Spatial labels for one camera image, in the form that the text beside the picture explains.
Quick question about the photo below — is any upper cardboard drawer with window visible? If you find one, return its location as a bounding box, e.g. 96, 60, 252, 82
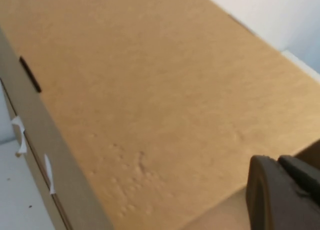
0, 0, 320, 230

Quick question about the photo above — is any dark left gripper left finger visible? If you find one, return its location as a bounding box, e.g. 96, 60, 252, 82
245, 154, 320, 230

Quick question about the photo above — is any cardboard drawer with window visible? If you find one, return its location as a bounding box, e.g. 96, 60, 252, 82
0, 0, 320, 230
0, 77, 71, 230

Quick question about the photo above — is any lower cardboard drawer with window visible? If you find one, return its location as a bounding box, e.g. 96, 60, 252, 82
0, 77, 71, 230

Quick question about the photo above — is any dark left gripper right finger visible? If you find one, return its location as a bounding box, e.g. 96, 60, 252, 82
278, 154, 320, 206

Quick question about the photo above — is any white tape strip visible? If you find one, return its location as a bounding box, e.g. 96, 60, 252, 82
43, 153, 56, 195
11, 116, 28, 157

